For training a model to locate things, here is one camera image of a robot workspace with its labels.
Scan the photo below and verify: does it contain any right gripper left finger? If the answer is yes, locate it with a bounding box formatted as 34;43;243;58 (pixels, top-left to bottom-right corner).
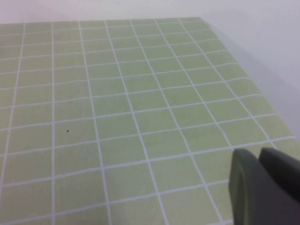
228;148;300;225

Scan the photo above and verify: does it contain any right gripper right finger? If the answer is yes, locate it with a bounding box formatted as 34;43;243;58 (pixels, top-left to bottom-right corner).
258;147;300;204

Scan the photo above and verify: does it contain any green white-checked tablecloth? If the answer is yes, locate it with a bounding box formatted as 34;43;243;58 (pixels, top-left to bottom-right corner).
0;16;300;225

